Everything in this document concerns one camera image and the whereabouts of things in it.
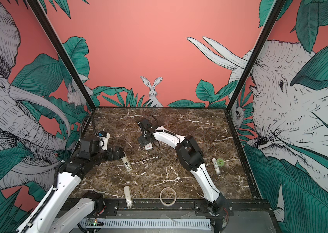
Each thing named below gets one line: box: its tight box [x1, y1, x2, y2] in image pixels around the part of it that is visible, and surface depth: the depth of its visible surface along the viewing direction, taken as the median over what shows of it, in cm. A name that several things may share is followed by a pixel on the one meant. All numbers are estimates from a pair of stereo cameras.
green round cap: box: [216, 158, 225, 167], surface depth 92 cm
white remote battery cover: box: [123, 185, 134, 208], surface depth 76 cm
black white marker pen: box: [120, 155, 133, 172], surface depth 88 cm
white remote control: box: [144, 142, 153, 150], surface depth 97 cm
